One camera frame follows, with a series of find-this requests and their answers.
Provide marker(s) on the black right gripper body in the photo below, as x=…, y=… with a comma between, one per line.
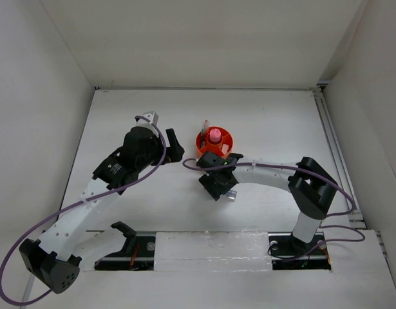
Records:
x=214, y=186

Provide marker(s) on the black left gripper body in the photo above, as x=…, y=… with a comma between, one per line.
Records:
x=155, y=154

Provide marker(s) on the blue cap clear glue bottle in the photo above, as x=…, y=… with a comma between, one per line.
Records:
x=231, y=195

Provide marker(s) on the pink cap glue bottle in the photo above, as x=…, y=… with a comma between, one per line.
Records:
x=214, y=136

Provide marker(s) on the white pink stapler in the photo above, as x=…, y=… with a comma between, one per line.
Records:
x=225, y=148

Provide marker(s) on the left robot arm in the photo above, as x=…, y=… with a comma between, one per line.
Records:
x=51, y=257

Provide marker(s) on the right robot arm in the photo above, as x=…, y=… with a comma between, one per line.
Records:
x=311, y=187

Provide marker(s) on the orange round divided organizer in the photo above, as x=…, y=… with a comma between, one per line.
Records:
x=215, y=148

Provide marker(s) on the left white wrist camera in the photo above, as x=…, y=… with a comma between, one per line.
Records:
x=147, y=119

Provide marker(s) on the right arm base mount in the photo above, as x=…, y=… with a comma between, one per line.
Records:
x=289, y=253

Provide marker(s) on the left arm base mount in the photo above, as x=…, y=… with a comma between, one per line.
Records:
x=136, y=254

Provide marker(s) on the aluminium rail right side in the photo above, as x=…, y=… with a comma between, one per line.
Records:
x=331, y=137

